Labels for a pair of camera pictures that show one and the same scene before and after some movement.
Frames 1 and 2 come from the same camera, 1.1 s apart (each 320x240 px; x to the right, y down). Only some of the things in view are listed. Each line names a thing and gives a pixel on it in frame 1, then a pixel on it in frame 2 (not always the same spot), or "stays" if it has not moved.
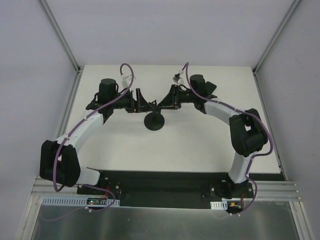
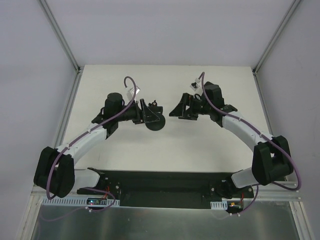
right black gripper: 176,96 -> 191,106
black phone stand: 154,121 stays
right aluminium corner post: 292,8 stays
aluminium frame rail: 267,190 stays
